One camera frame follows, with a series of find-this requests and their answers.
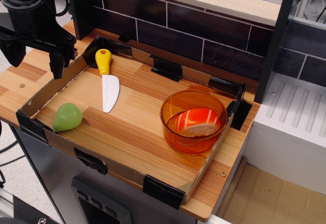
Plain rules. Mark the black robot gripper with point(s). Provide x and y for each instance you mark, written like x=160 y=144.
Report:
x=38 y=27

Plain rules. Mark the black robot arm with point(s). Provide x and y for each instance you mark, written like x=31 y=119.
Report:
x=23 y=4

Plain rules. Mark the cardboard fence with black tape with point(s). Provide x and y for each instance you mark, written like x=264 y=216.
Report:
x=128 y=143

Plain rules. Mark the transparent orange plastic pot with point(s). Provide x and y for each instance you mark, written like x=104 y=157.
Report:
x=194 y=97

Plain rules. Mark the green toy pear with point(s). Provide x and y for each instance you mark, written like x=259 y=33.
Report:
x=68 y=116

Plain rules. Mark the grey oven control panel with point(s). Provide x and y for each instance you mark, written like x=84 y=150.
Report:
x=97 y=207

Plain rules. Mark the white toy sink drainboard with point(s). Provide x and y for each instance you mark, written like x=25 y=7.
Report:
x=287 y=138

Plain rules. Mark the yellow handled white toy knife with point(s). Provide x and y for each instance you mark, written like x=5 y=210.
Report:
x=110 y=83

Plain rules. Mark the dark vertical post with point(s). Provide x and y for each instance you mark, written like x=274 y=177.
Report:
x=267 y=71

